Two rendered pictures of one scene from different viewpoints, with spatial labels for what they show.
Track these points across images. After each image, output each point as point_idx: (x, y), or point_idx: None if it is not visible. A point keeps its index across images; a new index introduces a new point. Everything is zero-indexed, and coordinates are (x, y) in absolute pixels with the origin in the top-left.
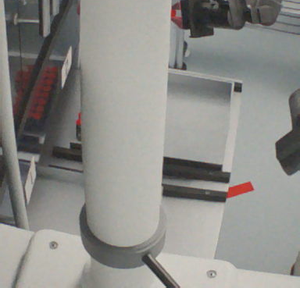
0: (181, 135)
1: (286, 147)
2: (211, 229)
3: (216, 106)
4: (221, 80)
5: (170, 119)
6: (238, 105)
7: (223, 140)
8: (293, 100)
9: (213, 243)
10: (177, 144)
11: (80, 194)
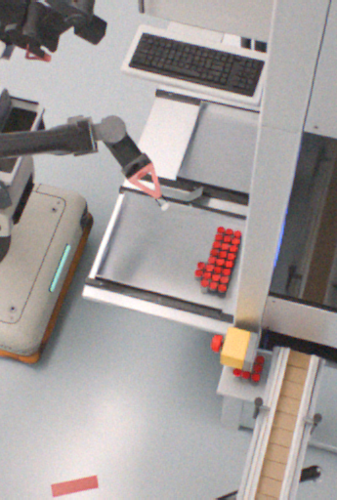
0: (151, 235)
1: (99, 17)
2: (143, 150)
3: (115, 264)
4: (105, 277)
5: (158, 253)
6: (94, 265)
7: (117, 228)
8: (90, 5)
9: (143, 139)
10: (156, 228)
11: (240, 186)
